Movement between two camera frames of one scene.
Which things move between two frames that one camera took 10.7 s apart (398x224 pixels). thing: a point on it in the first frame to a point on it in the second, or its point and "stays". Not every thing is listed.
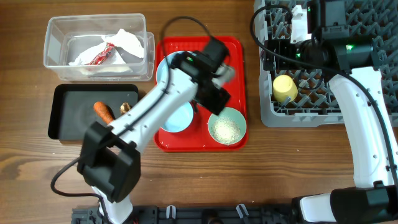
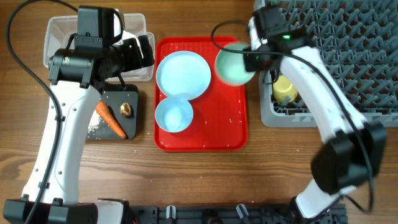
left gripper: [217, 104] to [137, 58]
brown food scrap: [124, 107] stays
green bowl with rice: [228, 127] to [230, 68]
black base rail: [196, 214] stays
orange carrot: [104, 112] stays
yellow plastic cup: [284, 86] stays
